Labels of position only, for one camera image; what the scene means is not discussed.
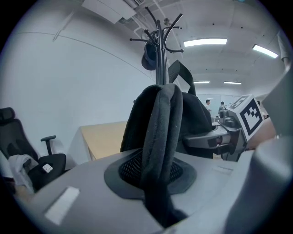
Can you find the person's right forearm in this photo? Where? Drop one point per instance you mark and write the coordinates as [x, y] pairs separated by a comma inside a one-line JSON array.
[[263, 134]]

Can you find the white ceiling air conditioner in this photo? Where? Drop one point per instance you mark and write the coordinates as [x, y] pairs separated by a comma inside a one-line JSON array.
[[107, 9]]

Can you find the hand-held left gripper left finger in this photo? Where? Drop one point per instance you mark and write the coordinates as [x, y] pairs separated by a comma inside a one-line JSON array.
[[96, 212]]

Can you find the grey cloth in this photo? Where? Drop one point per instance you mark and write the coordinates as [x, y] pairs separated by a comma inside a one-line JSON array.
[[19, 162]]

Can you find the black coat rack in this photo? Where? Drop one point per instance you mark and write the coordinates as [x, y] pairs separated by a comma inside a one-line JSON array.
[[161, 64]]

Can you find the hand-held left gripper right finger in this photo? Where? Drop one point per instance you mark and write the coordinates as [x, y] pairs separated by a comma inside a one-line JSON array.
[[263, 187]]

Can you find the black backpack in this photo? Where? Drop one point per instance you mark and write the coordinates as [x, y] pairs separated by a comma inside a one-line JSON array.
[[160, 137]]

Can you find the dark cap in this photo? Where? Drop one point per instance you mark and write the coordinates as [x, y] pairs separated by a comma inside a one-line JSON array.
[[148, 57]]

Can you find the light wooden desk white legs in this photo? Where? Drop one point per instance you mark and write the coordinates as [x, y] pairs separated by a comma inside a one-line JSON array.
[[103, 139]]

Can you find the long ceiling light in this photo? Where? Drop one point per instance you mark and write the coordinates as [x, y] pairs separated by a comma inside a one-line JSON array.
[[201, 81], [232, 82], [204, 42], [265, 50]]

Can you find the black office chair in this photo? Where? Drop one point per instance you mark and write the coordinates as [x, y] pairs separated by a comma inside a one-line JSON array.
[[13, 137]]

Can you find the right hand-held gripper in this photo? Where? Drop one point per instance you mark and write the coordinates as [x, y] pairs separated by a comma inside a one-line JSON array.
[[250, 118]]

